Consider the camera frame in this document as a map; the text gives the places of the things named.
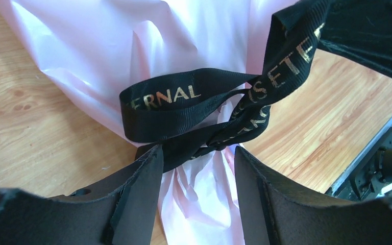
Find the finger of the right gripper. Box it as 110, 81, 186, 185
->
318, 1, 392, 78

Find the pink wrapping paper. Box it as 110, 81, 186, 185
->
0, 1, 293, 244

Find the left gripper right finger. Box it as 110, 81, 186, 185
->
235, 147, 392, 244

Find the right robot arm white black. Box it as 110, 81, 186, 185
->
319, 1, 392, 201

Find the black ribbon gold lettering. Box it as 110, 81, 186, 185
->
119, 1, 331, 172

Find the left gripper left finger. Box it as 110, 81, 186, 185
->
0, 146, 163, 244

